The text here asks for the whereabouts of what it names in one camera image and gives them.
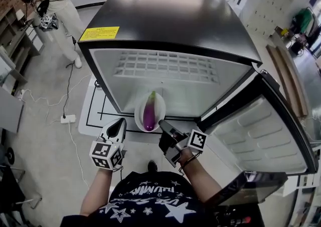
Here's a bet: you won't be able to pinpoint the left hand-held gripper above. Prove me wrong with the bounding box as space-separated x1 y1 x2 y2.
89 117 128 171

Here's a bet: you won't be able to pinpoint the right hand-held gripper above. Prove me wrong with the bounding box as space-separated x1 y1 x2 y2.
158 119 209 169

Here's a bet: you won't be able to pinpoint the white round plate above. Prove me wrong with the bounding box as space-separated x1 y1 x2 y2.
134 91 167 133

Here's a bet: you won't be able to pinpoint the purple eggplant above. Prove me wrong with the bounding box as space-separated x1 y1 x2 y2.
142 90 156 132

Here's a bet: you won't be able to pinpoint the black mini fridge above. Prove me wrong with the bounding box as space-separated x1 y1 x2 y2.
77 0 319 175

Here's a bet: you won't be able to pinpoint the person's right forearm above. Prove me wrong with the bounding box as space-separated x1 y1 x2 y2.
179 147 221 203

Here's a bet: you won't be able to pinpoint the person's left forearm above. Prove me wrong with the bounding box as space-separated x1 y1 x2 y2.
80 168 114 216

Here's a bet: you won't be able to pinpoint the white table with black lines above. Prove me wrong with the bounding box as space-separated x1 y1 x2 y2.
78 74 219 144

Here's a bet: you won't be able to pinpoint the black wrist band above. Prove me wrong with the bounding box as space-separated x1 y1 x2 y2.
178 152 202 171

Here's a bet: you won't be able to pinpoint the white power strip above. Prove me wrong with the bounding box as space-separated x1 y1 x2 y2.
60 114 77 124

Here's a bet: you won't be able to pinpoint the black star print shirt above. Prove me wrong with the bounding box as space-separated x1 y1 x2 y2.
60 170 214 227

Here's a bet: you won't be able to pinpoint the black glossy case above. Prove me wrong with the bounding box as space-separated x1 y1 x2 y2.
208 170 288 227

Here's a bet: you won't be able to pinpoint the grey cabinet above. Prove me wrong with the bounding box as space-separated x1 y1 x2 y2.
0 87 26 134

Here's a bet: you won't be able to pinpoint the black round disc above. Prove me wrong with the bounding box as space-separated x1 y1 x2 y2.
5 147 16 164

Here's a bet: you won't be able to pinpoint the white desk with drawers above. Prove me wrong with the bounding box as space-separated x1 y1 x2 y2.
24 20 46 58

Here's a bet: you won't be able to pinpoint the long wooden bench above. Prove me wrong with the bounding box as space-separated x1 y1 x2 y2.
265 44 309 118

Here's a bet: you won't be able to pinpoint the wooden shelf unit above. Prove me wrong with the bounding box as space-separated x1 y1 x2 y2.
0 7 33 86

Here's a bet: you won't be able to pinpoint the white shelf unit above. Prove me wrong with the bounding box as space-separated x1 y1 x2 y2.
282 172 321 196

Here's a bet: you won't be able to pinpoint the clothes rack with garments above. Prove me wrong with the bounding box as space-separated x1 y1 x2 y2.
290 7 321 49

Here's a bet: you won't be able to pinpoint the white power strip cable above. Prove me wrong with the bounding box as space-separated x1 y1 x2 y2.
68 123 90 188

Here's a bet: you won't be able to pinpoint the black floor cable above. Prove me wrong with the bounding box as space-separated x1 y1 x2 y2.
62 35 77 119

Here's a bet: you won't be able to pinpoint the white floor cable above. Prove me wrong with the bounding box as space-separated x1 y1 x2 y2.
19 73 92 108

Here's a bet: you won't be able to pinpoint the metal frame chair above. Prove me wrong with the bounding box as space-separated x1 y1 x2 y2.
0 165 43 209

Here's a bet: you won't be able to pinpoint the grey locker wall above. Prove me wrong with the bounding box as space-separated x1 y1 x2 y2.
244 0 299 38

